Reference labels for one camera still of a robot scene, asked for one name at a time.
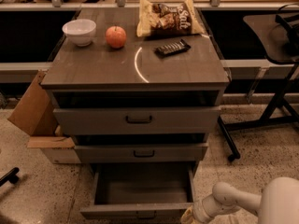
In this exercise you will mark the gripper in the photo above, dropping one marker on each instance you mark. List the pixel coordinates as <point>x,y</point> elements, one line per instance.
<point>200,211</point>

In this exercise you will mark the grey bottom drawer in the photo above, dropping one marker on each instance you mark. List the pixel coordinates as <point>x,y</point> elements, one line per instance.
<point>142,190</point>

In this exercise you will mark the grey drawer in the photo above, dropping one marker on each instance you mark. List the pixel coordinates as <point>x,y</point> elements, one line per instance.
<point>156,120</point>
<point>142,190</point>
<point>141,153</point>

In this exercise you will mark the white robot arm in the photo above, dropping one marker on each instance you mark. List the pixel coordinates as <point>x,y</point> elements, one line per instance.
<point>278,204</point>

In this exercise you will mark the grey middle drawer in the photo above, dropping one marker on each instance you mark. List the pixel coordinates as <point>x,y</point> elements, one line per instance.
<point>141,153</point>

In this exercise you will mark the grey top drawer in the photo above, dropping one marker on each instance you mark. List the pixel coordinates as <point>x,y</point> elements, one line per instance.
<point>156,120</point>

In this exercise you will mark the dark wooden drawer cabinet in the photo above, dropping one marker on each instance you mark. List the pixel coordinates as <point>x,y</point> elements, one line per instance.
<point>134,76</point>

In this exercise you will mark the black candy bar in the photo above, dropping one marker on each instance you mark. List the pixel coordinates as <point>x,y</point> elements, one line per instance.
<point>172,48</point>

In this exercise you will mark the black chair leg caster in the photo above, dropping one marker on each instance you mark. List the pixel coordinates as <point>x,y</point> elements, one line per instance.
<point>10,177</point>

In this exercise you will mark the brown cardboard box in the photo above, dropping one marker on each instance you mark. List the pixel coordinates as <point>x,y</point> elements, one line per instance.
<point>34,116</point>

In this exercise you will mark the red apple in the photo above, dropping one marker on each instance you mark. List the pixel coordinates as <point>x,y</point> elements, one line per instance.
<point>116,37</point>

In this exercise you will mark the yellow brown chip bag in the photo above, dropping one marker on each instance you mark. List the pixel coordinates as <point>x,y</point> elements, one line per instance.
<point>160,19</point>

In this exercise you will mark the black side table stand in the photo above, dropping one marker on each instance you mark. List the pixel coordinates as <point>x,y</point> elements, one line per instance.
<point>279,37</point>

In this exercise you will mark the white ceramic bowl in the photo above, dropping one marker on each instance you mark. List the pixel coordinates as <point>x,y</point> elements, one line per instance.
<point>81,32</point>

